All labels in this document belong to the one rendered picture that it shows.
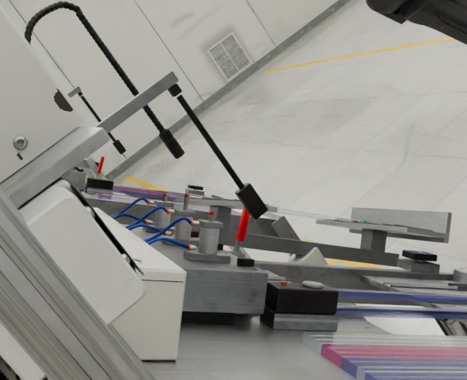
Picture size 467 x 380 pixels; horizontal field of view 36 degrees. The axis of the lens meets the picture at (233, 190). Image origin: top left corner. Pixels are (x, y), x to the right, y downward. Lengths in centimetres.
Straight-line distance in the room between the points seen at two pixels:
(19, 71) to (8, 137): 4
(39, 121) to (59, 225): 15
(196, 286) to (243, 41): 840
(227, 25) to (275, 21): 66
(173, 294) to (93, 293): 26
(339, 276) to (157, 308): 67
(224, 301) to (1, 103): 38
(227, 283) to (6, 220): 45
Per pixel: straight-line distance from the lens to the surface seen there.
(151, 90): 87
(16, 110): 50
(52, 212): 36
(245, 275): 78
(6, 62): 50
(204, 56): 892
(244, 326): 79
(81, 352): 38
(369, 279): 125
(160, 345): 63
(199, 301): 77
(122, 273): 37
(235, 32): 909
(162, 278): 62
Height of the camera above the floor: 143
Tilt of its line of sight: 16 degrees down
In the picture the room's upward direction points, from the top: 35 degrees counter-clockwise
